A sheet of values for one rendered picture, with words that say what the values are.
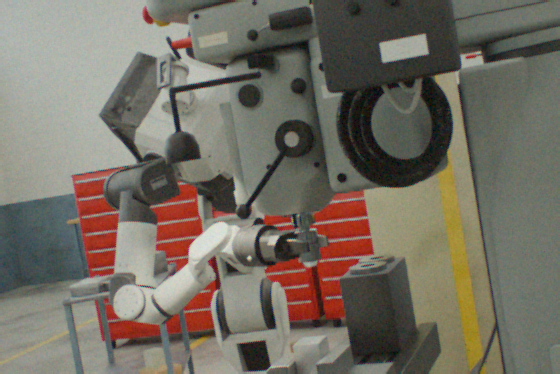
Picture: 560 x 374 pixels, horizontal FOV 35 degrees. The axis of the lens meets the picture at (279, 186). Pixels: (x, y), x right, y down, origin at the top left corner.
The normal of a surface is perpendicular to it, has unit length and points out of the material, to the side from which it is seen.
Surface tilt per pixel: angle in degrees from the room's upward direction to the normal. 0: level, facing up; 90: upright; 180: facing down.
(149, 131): 59
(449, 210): 90
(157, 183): 88
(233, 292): 81
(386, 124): 90
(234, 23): 90
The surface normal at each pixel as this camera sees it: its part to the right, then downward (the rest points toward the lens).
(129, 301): -0.44, -0.20
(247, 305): -0.20, -0.07
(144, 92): -0.24, -0.44
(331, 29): -0.33, 0.11
